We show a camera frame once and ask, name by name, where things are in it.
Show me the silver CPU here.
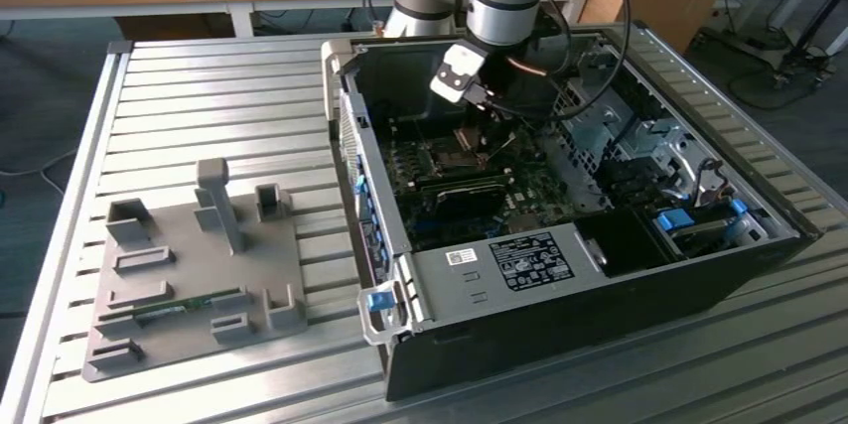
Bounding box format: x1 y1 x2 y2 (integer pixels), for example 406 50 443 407
454 125 486 152

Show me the CPU socket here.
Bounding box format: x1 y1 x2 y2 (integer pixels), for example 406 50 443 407
427 138 494 175

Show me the metal drive cage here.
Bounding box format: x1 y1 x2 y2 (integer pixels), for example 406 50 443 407
539 46 708 214

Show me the green motherboard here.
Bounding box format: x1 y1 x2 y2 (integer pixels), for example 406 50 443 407
378 114 602 252

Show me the black graphics card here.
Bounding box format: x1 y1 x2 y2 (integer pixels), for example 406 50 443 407
431 183 511 220

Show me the blue card retainer strip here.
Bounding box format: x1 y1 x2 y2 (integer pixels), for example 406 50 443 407
352 153 392 271

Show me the hard disk in blue carrier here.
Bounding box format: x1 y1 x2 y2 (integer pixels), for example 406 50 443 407
652 199 776 260

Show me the grey power supply unit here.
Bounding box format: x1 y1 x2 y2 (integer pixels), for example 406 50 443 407
402 223 610 335

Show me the black PC case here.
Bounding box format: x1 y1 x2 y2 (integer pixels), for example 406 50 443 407
320 20 830 403

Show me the grey parts rack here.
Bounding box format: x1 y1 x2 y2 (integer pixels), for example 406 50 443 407
79 157 311 384

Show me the green RAM stick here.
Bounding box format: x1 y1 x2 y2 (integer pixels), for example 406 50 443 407
130 293 219 320

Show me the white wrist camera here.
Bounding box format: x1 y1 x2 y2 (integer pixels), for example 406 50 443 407
428 44 490 103

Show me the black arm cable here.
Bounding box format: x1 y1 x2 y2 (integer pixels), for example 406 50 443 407
474 0 631 122

